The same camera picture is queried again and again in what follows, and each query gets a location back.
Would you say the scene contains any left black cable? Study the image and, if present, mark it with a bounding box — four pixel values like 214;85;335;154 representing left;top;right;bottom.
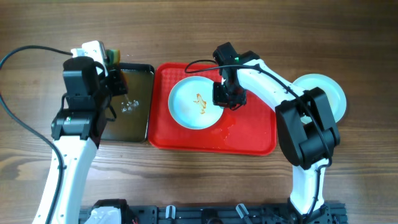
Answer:
0;45;74;224

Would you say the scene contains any black water tray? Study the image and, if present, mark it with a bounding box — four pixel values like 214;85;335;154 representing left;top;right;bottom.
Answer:
101;63;155;143

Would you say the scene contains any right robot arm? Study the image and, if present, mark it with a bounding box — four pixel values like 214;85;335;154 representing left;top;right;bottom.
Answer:
213;42;340;223

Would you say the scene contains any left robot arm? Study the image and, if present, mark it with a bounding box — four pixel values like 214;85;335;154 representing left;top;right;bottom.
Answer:
34;56;128;223

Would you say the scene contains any white plate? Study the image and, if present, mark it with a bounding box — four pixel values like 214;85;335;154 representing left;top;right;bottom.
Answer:
168;76;223;130
293;73;347;122

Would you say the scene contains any green yellow sponge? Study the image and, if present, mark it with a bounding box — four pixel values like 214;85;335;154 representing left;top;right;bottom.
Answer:
106;49;121;66

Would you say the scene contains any red serving tray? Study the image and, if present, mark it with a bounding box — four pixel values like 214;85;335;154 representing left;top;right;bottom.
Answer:
148;62;277;156

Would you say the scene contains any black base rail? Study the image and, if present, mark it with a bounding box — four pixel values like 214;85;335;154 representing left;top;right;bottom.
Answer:
130;203;348;224

